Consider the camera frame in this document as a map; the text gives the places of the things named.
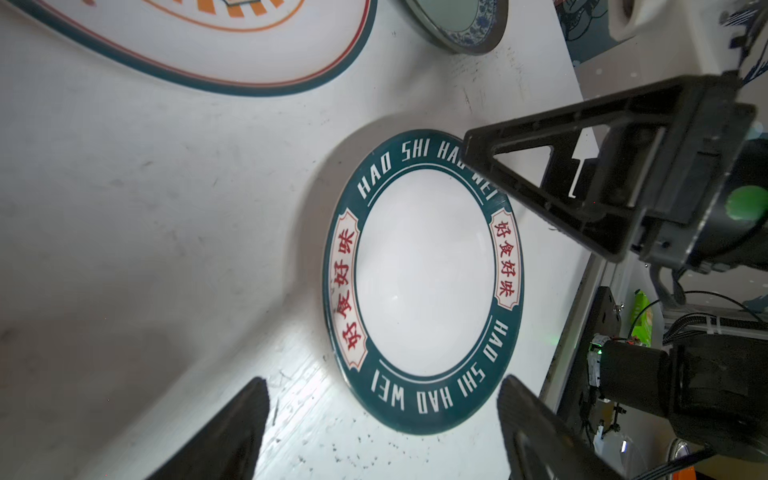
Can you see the orange sunburst plate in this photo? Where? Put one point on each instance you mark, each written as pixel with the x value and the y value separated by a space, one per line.
pixel 239 48

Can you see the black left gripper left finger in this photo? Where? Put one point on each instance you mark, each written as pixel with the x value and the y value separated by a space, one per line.
pixel 228 446

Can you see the green object at edge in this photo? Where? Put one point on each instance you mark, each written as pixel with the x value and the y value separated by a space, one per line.
pixel 641 327

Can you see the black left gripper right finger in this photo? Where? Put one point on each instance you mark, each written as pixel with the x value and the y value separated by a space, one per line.
pixel 538 444

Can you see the green rim plate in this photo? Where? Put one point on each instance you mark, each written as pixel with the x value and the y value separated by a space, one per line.
pixel 422 284

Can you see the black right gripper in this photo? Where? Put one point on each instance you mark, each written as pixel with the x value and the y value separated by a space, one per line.
pixel 665 171

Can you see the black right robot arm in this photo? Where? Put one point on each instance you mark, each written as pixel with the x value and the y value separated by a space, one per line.
pixel 711 387

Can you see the blue floral green plate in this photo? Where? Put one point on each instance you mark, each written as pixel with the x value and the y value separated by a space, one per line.
pixel 470 27

